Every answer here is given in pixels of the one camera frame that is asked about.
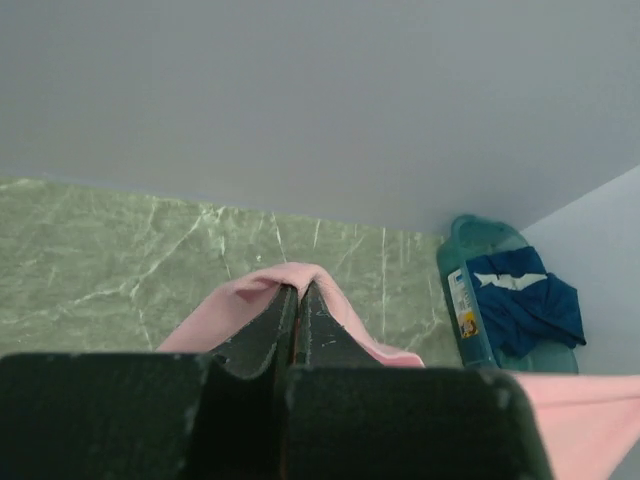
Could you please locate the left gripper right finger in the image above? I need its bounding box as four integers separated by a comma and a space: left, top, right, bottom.
294, 282, 382, 368

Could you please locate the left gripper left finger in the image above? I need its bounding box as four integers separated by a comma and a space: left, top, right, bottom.
210, 285, 298, 380

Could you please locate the pink t shirt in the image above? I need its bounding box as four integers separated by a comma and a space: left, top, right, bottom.
158, 262, 639, 479

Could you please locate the teal plastic bin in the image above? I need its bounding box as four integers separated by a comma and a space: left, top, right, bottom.
437, 215, 580, 374

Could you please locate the navy blue t shirt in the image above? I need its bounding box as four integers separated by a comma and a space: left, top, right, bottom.
466, 246, 587, 359

